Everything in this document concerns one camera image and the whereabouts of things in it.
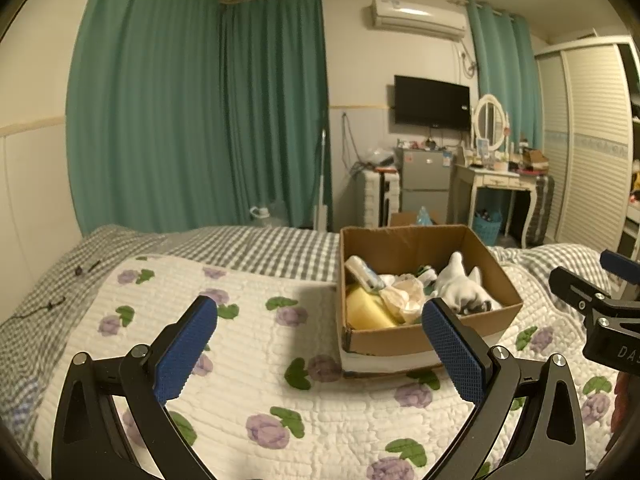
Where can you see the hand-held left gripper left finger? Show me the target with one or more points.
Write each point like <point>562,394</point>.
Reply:
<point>185,355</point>

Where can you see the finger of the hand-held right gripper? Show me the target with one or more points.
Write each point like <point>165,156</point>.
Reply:
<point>577,290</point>
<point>622,264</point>

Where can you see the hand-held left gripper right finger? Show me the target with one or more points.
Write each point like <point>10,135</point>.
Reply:
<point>452,355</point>

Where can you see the brown cardboard box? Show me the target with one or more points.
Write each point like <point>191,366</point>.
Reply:
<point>390,345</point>

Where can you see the white plush toy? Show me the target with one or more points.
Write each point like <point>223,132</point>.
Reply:
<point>460,285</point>

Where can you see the yellow sponge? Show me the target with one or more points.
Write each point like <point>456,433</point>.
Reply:
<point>367,310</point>

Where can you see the white blue tissue pack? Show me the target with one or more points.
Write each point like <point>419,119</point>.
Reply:
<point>364,271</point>

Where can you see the white floral quilt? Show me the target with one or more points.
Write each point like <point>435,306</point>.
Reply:
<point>250,340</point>

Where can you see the yellow plush toy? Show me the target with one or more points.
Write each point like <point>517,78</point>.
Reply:
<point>636,180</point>

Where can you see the grey checked cloth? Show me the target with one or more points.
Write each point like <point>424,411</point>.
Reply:
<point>542,205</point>

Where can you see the blue waste basket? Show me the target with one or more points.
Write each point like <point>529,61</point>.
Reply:
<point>487,227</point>

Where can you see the white louvred wardrobe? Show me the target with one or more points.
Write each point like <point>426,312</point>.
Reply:
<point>590,145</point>

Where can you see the small dark hair clip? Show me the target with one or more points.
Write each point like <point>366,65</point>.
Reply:
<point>82,270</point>

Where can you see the red brown box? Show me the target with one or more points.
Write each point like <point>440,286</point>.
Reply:
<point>535,159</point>

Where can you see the white dressing table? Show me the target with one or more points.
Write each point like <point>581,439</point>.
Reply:
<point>492,180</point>

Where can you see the blue bottle top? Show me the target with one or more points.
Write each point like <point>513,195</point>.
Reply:
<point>424,216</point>

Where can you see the thin dark hair band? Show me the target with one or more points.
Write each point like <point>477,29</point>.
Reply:
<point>45,307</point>

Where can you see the small white floor appliance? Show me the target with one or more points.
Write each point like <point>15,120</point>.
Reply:
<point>261,212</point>

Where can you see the white storage cabinet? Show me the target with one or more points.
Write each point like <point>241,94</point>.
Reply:
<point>379,195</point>

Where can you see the grey mini fridge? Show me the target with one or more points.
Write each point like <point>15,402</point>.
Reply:
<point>424,177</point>

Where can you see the white oval mirror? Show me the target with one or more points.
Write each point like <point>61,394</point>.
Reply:
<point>490,120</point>

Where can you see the clear plastic bag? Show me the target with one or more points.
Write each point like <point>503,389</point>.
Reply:
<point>380,156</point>

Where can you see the narrow green curtain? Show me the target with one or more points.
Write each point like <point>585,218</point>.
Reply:
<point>505,80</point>

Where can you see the wide green curtain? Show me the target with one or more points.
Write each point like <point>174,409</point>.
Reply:
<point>150,110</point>

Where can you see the air conditioner pipe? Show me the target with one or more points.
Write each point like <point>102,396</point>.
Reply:
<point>467,60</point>

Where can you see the green corner curtain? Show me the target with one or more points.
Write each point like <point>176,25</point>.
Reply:
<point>275,110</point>

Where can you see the white air conditioner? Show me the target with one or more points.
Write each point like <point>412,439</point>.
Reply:
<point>417,17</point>

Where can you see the small blue photo frame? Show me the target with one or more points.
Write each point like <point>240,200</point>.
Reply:
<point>483,145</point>

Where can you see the black wall television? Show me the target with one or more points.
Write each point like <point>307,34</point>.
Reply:
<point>431,102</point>

